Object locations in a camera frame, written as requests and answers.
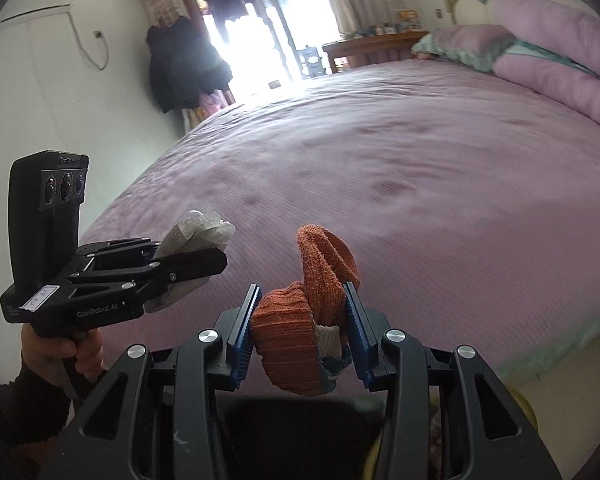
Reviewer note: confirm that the folded purple quilt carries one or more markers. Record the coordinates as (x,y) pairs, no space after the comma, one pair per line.
(555,45)

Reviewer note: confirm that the hanging dark coats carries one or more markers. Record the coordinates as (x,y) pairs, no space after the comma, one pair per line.
(180,70)

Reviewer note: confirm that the white air conditioner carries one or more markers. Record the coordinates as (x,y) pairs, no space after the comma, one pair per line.
(35,15)

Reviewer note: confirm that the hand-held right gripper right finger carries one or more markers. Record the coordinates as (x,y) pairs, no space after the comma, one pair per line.
(357,342)

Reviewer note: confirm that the grey white sock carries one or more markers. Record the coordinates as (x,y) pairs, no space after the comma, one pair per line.
(200,232)

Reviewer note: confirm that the person's left forearm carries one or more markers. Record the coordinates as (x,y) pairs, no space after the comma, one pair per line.
(20,425)

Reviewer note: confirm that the orange knit sock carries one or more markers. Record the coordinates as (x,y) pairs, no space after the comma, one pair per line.
(285,340)

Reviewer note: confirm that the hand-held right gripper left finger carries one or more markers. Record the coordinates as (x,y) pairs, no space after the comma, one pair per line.
(245,342)

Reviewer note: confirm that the person's left hand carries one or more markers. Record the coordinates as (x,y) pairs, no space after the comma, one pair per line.
(45,355)

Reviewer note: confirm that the bed with purple sheet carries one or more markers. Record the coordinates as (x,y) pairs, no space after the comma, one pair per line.
(380,160)

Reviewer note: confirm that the wooden desk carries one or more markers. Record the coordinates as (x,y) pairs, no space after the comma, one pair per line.
(370,45)

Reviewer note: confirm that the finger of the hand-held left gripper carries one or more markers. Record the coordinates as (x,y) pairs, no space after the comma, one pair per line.
(190,265)
(120,247)

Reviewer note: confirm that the blue plastic stool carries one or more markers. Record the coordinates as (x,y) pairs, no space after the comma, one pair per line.
(311,62)

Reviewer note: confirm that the purple pillow with green trim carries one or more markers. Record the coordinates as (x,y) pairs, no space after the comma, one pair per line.
(465,45)

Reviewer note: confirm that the green bed skirt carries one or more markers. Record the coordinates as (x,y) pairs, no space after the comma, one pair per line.
(570,350)

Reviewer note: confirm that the glass balcony door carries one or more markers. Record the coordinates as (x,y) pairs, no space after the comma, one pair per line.
(260,25)

